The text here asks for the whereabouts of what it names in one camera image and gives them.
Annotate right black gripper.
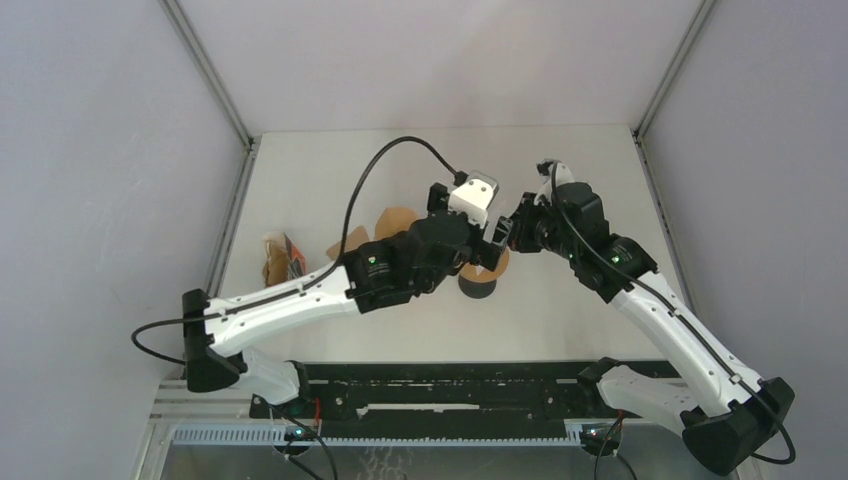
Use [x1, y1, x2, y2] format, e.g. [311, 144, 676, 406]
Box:
[503, 192, 578, 262]

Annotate wooden dripper ring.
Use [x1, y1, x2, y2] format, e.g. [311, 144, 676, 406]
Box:
[460, 248, 511, 285]

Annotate red black carafe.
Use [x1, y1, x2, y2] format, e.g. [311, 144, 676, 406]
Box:
[458, 277, 497, 299]

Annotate brown paper coffee filter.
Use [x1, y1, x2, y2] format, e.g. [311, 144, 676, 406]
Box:
[326, 225, 371, 261]
[374, 206, 419, 240]

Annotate orange coffee filter box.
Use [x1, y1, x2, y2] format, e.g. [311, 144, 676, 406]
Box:
[262, 232, 307, 287]

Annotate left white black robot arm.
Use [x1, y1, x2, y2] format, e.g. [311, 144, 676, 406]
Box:
[183, 173, 512, 417]

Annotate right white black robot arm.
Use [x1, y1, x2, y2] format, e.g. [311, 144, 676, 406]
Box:
[509, 182, 797, 475]

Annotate right black camera cable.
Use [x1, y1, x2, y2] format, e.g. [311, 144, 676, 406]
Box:
[536, 162, 798, 480]

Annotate black camera cable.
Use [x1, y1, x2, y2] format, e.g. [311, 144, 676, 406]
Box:
[536, 162, 798, 480]
[130, 135, 468, 367]

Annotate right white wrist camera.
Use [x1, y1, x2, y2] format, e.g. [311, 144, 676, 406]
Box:
[533, 159, 576, 205]

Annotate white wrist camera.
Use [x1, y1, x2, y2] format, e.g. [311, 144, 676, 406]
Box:
[533, 159, 576, 205]
[447, 171, 499, 230]

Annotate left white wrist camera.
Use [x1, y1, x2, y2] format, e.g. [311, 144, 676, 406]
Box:
[447, 171, 499, 230]

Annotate left black camera cable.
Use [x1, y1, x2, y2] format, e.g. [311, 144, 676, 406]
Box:
[130, 135, 468, 367]

